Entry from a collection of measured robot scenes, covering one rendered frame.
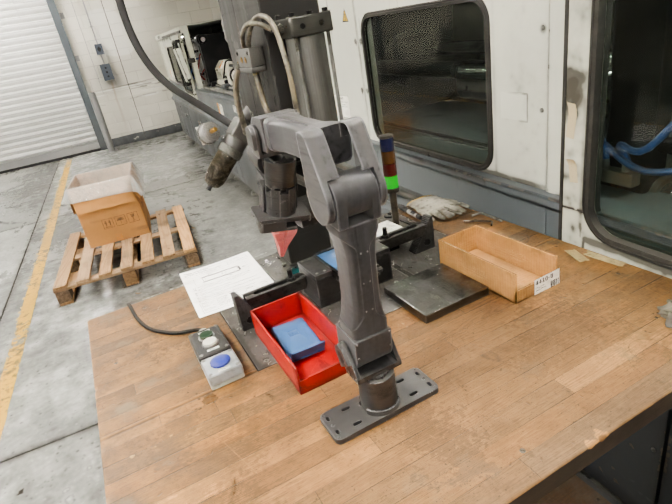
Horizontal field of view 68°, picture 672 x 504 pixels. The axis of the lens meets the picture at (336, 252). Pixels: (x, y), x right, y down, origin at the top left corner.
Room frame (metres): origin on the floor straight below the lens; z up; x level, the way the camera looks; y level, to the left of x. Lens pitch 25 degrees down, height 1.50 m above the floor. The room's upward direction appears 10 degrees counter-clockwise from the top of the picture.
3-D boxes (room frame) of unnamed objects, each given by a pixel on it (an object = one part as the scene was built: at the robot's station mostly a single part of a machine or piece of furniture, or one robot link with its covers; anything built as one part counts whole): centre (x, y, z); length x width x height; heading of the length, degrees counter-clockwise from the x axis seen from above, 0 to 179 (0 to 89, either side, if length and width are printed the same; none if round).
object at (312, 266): (1.08, -0.02, 0.98); 0.20 x 0.10 x 0.01; 113
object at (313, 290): (1.08, -0.02, 0.94); 0.20 x 0.10 x 0.07; 113
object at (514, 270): (1.01, -0.36, 0.93); 0.25 x 0.13 x 0.08; 23
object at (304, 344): (0.88, 0.11, 0.92); 0.15 x 0.07 x 0.03; 20
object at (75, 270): (3.86, 1.66, 0.07); 1.20 x 1.00 x 0.14; 17
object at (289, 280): (1.01, 0.15, 0.95); 0.15 x 0.03 x 0.10; 113
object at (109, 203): (4.13, 1.79, 0.40); 0.67 x 0.60 x 0.50; 15
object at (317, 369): (0.85, 0.10, 0.93); 0.25 x 0.12 x 0.06; 23
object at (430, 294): (0.97, -0.20, 0.91); 0.17 x 0.16 x 0.02; 113
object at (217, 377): (0.81, 0.26, 0.90); 0.07 x 0.07 x 0.06; 23
